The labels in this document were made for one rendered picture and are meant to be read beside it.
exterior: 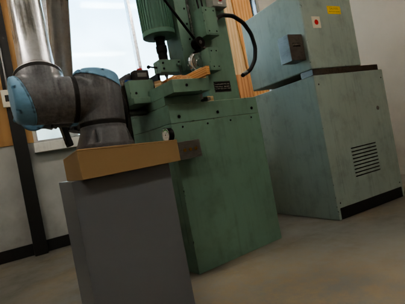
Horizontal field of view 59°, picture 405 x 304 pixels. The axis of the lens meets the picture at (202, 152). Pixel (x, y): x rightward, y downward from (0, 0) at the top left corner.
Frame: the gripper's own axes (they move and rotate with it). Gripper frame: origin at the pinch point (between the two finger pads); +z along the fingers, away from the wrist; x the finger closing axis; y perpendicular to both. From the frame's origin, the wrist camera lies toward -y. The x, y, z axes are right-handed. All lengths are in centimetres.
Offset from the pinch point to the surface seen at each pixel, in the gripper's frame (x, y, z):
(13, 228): 137, -56, -8
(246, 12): 93, 184, 166
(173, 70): -13, 41, 31
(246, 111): -31, 24, 68
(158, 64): -11.9, 41.4, 22.8
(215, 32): -29, 62, 45
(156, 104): -22.2, 16.5, 19.6
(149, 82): -15.7, 28.3, 17.4
